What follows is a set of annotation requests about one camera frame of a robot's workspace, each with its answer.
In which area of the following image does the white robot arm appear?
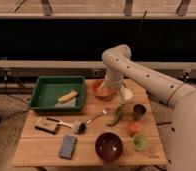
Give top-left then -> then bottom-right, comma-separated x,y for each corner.
102,44 -> 196,171

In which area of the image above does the green pepper toy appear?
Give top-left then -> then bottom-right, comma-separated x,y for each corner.
106,106 -> 122,127

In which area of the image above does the dark metal cup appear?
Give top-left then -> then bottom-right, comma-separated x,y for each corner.
133,104 -> 146,121

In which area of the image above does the orange bowl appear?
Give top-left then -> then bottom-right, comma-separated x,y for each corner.
91,79 -> 114,98

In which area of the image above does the wooden folding table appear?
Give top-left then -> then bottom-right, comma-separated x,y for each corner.
13,80 -> 166,167

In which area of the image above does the light green cup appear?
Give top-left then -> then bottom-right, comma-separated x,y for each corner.
132,133 -> 147,151

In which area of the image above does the dark maroon bowl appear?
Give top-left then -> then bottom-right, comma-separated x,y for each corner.
95,132 -> 123,163

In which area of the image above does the green plastic tray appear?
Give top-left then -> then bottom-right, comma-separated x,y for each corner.
29,76 -> 85,112

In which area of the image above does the blue sponge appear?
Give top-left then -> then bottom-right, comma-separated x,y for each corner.
59,135 -> 77,160

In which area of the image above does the white handled brush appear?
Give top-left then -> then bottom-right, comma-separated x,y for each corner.
46,116 -> 88,135

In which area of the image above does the black cable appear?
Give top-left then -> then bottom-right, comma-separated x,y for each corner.
132,9 -> 148,48

